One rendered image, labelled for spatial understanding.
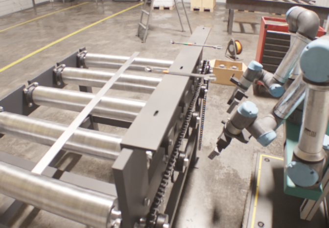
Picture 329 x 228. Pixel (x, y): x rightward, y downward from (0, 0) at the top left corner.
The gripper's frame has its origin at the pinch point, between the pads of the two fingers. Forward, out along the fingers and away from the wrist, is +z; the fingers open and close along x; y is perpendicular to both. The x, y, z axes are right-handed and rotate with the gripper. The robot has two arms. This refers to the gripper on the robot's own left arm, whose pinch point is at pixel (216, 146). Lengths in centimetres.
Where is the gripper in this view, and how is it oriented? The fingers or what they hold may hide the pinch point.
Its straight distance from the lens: 123.4
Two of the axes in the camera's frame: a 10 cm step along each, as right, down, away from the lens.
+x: -4.8, 5.6, -6.7
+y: -8.3, -5.5, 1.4
